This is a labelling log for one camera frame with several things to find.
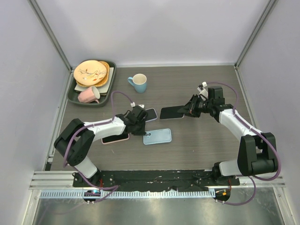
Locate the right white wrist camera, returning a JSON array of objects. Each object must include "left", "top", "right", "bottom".
[{"left": 197, "top": 82, "right": 208, "bottom": 100}]

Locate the light blue phone case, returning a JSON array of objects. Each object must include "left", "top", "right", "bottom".
[{"left": 143, "top": 128, "right": 172, "bottom": 145}]

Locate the silver phone black screen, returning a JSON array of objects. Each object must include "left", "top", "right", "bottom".
[{"left": 159, "top": 105, "right": 184, "bottom": 120}]

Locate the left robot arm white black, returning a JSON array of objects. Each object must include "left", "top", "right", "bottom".
[{"left": 54, "top": 105, "right": 148, "bottom": 187}]

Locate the blue ceramic mug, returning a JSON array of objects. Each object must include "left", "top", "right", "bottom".
[{"left": 127, "top": 74, "right": 147, "bottom": 93}]

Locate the orange rimmed plate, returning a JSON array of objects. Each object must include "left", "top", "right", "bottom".
[{"left": 76, "top": 61, "right": 110, "bottom": 88}]

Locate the dark green tray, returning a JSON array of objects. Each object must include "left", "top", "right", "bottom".
[{"left": 67, "top": 60, "right": 117, "bottom": 108}]

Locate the dark green phone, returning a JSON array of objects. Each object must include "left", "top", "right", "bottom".
[{"left": 103, "top": 134, "right": 129, "bottom": 143}]

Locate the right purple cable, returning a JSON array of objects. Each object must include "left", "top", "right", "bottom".
[{"left": 206, "top": 81, "right": 282, "bottom": 206}]

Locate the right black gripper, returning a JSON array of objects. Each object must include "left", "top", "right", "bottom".
[{"left": 178, "top": 94, "right": 213, "bottom": 118}]

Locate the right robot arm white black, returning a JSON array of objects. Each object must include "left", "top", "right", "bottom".
[{"left": 178, "top": 82, "right": 281, "bottom": 185}]

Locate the white slotted cable duct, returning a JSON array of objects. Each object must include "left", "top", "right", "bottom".
[{"left": 40, "top": 189, "right": 215, "bottom": 199}]

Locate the lilac phone case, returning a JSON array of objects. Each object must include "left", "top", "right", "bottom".
[{"left": 144, "top": 107, "right": 157, "bottom": 122}]

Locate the floral cream plate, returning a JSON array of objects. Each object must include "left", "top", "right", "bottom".
[{"left": 73, "top": 60, "right": 108, "bottom": 86}]

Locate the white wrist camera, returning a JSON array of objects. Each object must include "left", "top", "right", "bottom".
[
  {"left": 197, "top": 82, "right": 208, "bottom": 100},
  {"left": 130, "top": 102, "right": 145, "bottom": 110}
]

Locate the white square plate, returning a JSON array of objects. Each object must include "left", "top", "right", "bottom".
[{"left": 75, "top": 67, "right": 114, "bottom": 94}]

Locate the pink cup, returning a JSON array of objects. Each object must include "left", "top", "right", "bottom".
[{"left": 78, "top": 86, "right": 100, "bottom": 103}]

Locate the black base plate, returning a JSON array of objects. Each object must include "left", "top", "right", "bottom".
[{"left": 88, "top": 170, "right": 240, "bottom": 192}]

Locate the pink phone case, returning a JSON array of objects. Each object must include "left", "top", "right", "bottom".
[{"left": 101, "top": 133, "right": 130, "bottom": 144}]

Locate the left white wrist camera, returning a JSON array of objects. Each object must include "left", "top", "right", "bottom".
[{"left": 130, "top": 102, "right": 145, "bottom": 110}]

